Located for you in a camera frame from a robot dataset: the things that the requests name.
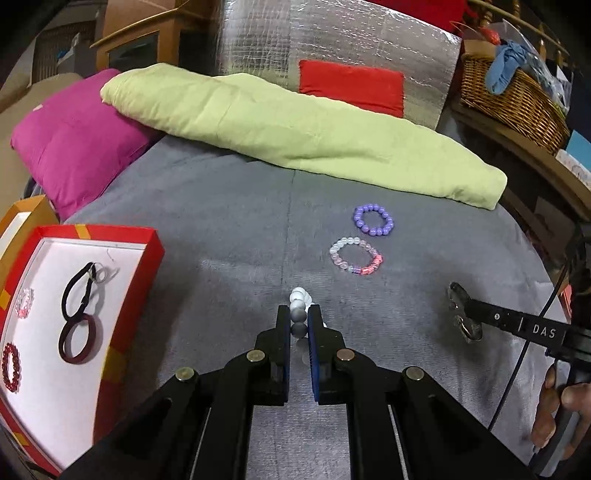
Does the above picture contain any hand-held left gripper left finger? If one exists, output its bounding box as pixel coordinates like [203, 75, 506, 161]
[60, 305, 293, 480]

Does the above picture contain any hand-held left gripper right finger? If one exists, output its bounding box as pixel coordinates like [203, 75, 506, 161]
[307, 305, 537, 480]

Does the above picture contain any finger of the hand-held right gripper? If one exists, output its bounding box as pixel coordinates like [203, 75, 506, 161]
[454, 294, 571, 345]

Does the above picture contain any white bead bracelet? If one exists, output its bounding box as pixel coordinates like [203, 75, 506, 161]
[288, 286, 327, 366]

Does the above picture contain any clear and pink bead bracelet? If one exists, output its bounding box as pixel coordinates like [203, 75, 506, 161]
[329, 236, 385, 277]

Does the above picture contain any purple bead bracelet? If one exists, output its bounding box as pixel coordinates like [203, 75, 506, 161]
[352, 204, 395, 238]

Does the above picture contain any red jewelry box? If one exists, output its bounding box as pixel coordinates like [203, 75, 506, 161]
[0, 224, 165, 477]

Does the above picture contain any maroon bangle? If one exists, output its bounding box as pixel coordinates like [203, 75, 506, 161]
[56, 313, 99, 366]

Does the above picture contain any black hair tie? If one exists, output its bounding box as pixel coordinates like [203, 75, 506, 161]
[61, 261, 114, 320]

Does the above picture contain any small pink bead bracelet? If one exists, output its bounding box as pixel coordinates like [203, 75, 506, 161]
[15, 287, 37, 319]

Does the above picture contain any red bead bracelet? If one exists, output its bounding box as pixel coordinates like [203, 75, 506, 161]
[1, 342, 23, 393]

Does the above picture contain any person's right hand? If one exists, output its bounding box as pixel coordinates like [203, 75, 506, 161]
[531, 364, 591, 452]

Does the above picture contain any grey bed cover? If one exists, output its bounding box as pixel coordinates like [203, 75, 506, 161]
[62, 136, 574, 480]

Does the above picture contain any wooden shelf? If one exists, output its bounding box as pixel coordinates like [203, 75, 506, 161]
[450, 99, 591, 241]

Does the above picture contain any teal paper box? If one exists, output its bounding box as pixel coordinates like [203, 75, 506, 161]
[565, 131, 591, 163]

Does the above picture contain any light green pillow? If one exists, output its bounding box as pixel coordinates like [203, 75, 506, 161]
[99, 63, 508, 211]

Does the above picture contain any wicker basket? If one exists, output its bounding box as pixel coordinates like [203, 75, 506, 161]
[460, 53, 571, 156]

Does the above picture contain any blue cloth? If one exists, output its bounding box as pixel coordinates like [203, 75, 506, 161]
[488, 41, 527, 96]

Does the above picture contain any red cushion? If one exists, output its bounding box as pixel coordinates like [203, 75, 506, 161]
[298, 60, 406, 118]

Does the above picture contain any clear plastic bag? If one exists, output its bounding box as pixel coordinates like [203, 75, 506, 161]
[502, 18, 574, 108]

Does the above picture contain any cardboard box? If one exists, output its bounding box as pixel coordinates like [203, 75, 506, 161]
[462, 39, 502, 59]

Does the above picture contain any orange box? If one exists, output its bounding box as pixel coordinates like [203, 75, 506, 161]
[0, 195, 60, 260]

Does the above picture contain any pink pillow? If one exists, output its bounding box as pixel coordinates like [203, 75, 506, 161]
[10, 69, 163, 221]

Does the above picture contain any wooden railing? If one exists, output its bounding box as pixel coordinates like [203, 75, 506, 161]
[466, 0, 570, 66]

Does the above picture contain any red cloth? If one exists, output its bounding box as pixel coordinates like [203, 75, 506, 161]
[369, 0, 468, 34]

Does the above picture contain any wooden cabinet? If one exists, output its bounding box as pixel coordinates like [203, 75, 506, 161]
[90, 0, 223, 75]

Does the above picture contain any brown lattice cabinet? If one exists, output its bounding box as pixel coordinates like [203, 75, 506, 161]
[34, 21, 96, 80]

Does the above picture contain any black cable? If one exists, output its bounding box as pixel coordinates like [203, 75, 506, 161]
[488, 220, 583, 431]

